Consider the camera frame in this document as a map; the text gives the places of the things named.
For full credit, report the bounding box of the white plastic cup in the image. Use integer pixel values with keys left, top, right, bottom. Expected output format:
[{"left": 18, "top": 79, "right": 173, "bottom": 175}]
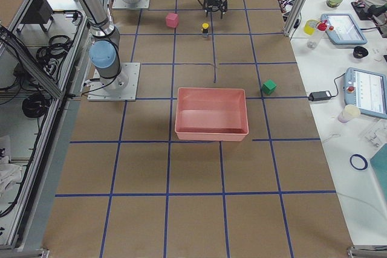
[{"left": 337, "top": 105, "right": 361, "bottom": 123}]

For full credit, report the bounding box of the green cube near bin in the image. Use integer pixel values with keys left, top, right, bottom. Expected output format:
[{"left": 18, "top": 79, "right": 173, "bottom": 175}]
[{"left": 261, "top": 79, "right": 277, "bottom": 95}]

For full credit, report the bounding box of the teach pendant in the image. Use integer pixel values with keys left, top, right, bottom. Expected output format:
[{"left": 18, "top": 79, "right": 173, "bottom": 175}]
[
  {"left": 343, "top": 68, "right": 386, "bottom": 119},
  {"left": 320, "top": 13, "right": 367, "bottom": 45}
]

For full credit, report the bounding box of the blue tape ring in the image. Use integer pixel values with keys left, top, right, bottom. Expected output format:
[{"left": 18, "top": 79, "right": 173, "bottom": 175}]
[{"left": 349, "top": 153, "right": 369, "bottom": 172}]

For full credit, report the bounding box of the black small bowl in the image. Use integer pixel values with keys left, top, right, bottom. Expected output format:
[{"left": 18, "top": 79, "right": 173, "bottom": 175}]
[{"left": 353, "top": 46, "right": 369, "bottom": 59}]

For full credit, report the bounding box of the squeeze bottle red cap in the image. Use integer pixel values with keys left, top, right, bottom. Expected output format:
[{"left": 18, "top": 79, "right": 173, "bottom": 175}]
[{"left": 307, "top": 19, "right": 330, "bottom": 49}]

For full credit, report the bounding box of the aluminium frame post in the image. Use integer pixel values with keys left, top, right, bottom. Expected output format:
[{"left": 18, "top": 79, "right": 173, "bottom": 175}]
[{"left": 281, "top": 0, "right": 322, "bottom": 39}]

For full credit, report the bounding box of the pink plastic bin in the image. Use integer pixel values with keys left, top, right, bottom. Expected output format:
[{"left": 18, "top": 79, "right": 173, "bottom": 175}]
[{"left": 175, "top": 88, "right": 249, "bottom": 141}]

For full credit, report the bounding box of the yellow tape roll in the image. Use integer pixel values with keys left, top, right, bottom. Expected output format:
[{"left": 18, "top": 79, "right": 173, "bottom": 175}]
[{"left": 304, "top": 19, "right": 319, "bottom": 36}]

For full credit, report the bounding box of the teach pendant far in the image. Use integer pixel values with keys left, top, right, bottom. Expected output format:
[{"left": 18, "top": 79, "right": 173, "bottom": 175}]
[{"left": 320, "top": 13, "right": 367, "bottom": 45}]

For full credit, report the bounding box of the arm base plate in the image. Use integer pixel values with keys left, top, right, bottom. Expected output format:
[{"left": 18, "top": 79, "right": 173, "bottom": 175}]
[
  {"left": 112, "top": 0, "right": 151, "bottom": 10},
  {"left": 87, "top": 62, "right": 140, "bottom": 102}
]

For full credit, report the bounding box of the teach pendant near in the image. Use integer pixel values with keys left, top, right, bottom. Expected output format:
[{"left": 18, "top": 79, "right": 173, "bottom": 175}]
[{"left": 343, "top": 68, "right": 386, "bottom": 119}]

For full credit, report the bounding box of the yellow push button switch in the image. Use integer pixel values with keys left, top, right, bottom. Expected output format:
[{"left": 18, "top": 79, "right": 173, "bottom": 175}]
[{"left": 201, "top": 22, "right": 209, "bottom": 37}]

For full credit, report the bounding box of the pink cube far side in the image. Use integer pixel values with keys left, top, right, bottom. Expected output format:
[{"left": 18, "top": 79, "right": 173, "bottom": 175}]
[{"left": 165, "top": 13, "right": 179, "bottom": 28}]

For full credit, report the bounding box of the white crumpled cloth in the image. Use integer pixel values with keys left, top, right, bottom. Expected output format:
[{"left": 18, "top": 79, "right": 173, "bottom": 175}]
[{"left": 0, "top": 135, "right": 24, "bottom": 198}]

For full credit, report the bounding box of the black power adapter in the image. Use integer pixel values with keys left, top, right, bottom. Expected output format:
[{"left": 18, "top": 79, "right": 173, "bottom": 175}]
[{"left": 308, "top": 91, "right": 333, "bottom": 102}]

